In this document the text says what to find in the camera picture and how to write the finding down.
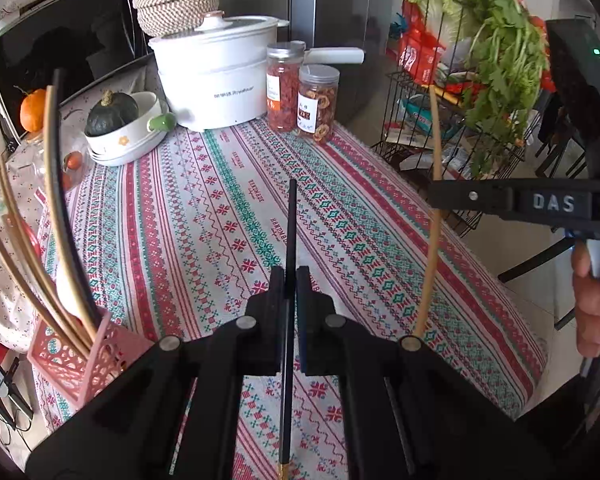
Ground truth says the white cherry print cloth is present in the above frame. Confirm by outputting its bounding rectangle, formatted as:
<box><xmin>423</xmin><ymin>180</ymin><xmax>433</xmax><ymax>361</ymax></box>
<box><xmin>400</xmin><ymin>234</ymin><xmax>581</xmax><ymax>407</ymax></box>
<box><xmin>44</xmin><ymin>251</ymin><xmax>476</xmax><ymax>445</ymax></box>
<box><xmin>0</xmin><ymin>85</ymin><xmax>131</xmax><ymax>353</ymax></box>

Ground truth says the woven lidded basket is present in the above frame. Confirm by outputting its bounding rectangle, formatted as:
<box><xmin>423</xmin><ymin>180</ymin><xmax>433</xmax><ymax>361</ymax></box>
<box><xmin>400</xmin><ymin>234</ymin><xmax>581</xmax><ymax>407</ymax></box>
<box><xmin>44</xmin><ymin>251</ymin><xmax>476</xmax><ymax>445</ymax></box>
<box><xmin>132</xmin><ymin>0</ymin><xmax>221</xmax><ymax>38</ymax></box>

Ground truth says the person's right hand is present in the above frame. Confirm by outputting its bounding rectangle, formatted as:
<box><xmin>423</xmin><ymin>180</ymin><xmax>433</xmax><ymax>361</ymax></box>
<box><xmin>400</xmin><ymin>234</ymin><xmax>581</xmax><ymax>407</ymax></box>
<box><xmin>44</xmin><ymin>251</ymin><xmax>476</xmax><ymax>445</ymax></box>
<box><xmin>570</xmin><ymin>242</ymin><xmax>600</xmax><ymax>359</ymax></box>

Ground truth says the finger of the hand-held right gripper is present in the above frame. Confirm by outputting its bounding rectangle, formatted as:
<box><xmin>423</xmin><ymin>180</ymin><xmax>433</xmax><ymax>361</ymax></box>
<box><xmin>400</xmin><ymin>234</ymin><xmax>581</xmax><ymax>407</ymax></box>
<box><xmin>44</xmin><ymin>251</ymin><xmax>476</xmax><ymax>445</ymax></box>
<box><xmin>427</xmin><ymin>179</ymin><xmax>514</xmax><ymax>219</ymax></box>

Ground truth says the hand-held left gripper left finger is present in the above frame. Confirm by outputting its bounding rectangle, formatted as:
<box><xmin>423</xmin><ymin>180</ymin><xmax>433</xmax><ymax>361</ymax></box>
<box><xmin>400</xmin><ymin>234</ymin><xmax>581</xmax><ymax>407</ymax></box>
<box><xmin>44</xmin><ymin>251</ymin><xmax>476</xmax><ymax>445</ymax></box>
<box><xmin>26</xmin><ymin>266</ymin><xmax>287</xmax><ymax>480</ymax></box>

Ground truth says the white door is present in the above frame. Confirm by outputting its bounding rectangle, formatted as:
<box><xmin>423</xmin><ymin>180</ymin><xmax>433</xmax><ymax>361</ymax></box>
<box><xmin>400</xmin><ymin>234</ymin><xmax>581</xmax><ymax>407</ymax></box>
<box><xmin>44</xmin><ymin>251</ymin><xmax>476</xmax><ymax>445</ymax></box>
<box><xmin>555</xmin><ymin>0</ymin><xmax>598</xmax><ymax>23</ymax></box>

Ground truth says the large orange with stem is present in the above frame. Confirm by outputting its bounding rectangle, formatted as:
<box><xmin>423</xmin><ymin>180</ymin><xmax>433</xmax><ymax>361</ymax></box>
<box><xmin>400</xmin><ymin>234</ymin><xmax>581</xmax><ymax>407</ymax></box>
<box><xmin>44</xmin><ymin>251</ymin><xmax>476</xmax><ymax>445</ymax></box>
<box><xmin>20</xmin><ymin>87</ymin><xmax>48</xmax><ymax>133</ymax></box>

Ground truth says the bunch of leafy greens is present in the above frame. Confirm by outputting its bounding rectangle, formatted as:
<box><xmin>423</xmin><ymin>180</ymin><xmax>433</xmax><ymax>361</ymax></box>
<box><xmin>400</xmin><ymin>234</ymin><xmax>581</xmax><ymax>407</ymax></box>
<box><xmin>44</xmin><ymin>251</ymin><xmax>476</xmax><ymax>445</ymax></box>
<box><xmin>455</xmin><ymin>0</ymin><xmax>548</xmax><ymax>176</ymax></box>

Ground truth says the black wire rack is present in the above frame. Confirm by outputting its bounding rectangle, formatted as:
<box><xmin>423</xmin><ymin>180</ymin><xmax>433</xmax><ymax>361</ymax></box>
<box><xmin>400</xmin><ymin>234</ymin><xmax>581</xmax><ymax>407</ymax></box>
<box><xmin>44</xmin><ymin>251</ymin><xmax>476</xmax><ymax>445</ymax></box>
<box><xmin>370</xmin><ymin>0</ymin><xmax>546</xmax><ymax>238</ymax></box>

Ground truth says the red plastic bag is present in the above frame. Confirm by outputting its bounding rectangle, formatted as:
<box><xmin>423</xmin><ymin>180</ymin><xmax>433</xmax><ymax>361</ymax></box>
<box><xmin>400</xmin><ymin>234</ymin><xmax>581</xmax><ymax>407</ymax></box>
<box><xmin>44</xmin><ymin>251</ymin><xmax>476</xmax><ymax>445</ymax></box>
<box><xmin>490</xmin><ymin>0</ymin><xmax>556</xmax><ymax>93</ymax></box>

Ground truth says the jar of dried fruit slices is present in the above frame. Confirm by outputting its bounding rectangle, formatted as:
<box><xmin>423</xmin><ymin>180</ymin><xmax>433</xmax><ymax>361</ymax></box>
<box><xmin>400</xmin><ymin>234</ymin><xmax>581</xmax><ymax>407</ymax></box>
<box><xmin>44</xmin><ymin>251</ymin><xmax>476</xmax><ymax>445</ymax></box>
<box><xmin>296</xmin><ymin>65</ymin><xmax>341</xmax><ymax>145</ymax></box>

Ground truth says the patterned red green tablecloth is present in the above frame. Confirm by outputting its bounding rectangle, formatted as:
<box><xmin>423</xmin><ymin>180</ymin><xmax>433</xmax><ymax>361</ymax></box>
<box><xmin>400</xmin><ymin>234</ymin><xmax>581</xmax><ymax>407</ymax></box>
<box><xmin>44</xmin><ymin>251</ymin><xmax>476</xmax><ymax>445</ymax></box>
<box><xmin>30</xmin><ymin>115</ymin><xmax>551</xmax><ymax>480</ymax></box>

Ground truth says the person's dark clothing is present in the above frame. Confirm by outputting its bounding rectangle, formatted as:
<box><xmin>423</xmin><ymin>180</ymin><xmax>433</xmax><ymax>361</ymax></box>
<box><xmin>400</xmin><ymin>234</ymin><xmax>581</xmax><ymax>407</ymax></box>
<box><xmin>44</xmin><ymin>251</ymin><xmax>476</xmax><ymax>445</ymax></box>
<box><xmin>515</xmin><ymin>375</ymin><xmax>600</xmax><ymax>480</ymax></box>

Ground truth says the black microwave oven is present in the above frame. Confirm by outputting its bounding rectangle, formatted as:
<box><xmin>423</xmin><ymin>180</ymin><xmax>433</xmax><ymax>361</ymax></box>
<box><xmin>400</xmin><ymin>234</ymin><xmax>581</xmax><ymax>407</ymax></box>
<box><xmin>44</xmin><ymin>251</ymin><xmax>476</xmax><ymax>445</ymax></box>
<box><xmin>0</xmin><ymin>0</ymin><xmax>166</xmax><ymax>141</ymax></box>

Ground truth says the light wooden chopstick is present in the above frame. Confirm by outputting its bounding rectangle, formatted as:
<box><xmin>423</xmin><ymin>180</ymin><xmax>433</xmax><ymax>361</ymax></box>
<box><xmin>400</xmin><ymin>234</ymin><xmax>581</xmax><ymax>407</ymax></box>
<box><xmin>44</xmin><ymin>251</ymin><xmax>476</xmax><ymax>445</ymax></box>
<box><xmin>412</xmin><ymin>85</ymin><xmax>444</xmax><ymax>341</ymax></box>

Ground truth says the white plastic spoon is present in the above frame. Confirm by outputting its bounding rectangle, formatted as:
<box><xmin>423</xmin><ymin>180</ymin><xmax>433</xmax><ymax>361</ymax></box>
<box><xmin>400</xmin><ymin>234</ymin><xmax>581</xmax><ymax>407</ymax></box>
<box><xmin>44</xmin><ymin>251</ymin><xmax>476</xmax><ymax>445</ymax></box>
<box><xmin>55</xmin><ymin>265</ymin><xmax>88</xmax><ymax>326</ymax></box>

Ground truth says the bunch of mixed chopsticks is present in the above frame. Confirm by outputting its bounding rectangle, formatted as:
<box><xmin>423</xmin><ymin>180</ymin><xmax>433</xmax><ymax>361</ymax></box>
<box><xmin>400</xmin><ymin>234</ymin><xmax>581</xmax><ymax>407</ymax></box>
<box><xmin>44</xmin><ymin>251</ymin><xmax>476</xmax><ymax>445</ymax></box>
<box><xmin>0</xmin><ymin>67</ymin><xmax>106</xmax><ymax>351</ymax></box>

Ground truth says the dark device with cables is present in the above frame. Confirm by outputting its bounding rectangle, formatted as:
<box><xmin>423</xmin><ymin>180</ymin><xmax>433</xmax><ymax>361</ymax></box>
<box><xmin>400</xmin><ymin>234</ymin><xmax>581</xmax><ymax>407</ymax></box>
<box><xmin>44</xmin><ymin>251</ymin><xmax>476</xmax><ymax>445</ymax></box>
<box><xmin>0</xmin><ymin>340</ymin><xmax>35</xmax><ymax>441</ymax></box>

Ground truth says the jar of red dried fruit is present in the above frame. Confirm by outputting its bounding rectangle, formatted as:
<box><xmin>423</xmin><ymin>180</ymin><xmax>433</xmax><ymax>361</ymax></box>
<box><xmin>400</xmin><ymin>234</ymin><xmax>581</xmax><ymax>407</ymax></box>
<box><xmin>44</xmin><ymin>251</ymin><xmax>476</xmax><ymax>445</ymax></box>
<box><xmin>266</xmin><ymin>41</ymin><xmax>307</xmax><ymax>133</ymax></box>

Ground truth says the black chair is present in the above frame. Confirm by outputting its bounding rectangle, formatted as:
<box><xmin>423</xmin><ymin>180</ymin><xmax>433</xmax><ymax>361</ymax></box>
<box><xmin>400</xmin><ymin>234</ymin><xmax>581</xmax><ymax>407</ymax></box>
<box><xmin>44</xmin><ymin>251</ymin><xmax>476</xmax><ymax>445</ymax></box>
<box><xmin>497</xmin><ymin>92</ymin><xmax>593</xmax><ymax>331</ymax></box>

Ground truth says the glass jar wooden lid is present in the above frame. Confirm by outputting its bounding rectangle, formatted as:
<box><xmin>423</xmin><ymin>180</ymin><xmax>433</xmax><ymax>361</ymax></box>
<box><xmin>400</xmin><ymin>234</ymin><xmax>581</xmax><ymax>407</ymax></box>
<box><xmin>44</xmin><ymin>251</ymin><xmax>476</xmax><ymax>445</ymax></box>
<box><xmin>25</xmin><ymin>130</ymin><xmax>93</xmax><ymax>195</ymax></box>

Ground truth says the white electric cooking pot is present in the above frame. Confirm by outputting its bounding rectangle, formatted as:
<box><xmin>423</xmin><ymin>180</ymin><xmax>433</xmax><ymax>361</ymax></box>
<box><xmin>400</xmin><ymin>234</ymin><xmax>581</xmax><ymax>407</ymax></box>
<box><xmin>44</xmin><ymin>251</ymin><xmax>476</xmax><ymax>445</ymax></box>
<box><xmin>148</xmin><ymin>12</ymin><xmax>365</xmax><ymax>133</ymax></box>

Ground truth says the pink plastic utensil basket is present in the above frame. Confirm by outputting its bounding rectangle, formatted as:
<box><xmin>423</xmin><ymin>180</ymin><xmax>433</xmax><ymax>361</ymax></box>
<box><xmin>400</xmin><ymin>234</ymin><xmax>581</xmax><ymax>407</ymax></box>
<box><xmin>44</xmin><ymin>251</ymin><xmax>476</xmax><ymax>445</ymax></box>
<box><xmin>26</xmin><ymin>310</ymin><xmax>161</xmax><ymax>408</ymax></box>

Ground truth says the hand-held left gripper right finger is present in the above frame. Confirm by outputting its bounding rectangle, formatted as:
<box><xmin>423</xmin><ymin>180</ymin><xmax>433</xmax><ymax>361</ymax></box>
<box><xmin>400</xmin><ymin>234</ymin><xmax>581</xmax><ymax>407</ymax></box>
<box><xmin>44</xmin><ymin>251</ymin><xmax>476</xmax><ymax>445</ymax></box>
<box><xmin>296</xmin><ymin>266</ymin><xmax>557</xmax><ymax>480</ymax></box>

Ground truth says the red white carton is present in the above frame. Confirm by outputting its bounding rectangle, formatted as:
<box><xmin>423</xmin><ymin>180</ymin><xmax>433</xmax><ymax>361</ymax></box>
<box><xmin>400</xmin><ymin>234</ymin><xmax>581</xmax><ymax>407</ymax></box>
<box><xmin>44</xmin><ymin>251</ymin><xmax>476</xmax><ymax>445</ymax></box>
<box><xmin>400</xmin><ymin>35</ymin><xmax>446</xmax><ymax>86</ymax></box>

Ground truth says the black chopstick gold tip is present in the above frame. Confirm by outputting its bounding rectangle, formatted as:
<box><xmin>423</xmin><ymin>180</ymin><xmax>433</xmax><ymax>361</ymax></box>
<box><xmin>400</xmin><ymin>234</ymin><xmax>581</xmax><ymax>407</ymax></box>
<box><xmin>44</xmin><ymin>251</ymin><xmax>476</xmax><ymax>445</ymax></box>
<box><xmin>278</xmin><ymin>179</ymin><xmax>299</xmax><ymax>480</ymax></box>

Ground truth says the white floral ceramic pot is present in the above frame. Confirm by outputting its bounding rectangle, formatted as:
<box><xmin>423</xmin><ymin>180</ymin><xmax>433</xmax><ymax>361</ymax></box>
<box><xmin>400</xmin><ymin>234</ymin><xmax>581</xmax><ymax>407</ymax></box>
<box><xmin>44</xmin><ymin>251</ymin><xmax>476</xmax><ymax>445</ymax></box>
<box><xmin>84</xmin><ymin>91</ymin><xmax>177</xmax><ymax>167</ymax></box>

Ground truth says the teal packet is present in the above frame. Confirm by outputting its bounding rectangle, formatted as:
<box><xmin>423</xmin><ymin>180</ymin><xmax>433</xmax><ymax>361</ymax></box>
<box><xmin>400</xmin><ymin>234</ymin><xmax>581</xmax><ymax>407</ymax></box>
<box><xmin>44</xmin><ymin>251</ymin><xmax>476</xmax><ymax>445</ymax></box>
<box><xmin>402</xmin><ymin>97</ymin><xmax>461</xmax><ymax>141</ymax></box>

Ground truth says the dark green kabocha squash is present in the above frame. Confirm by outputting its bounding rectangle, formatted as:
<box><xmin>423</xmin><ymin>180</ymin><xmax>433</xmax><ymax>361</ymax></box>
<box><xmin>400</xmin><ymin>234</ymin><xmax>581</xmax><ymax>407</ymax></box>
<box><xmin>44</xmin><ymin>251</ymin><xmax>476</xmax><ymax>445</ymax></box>
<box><xmin>85</xmin><ymin>90</ymin><xmax>140</xmax><ymax>137</ymax></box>

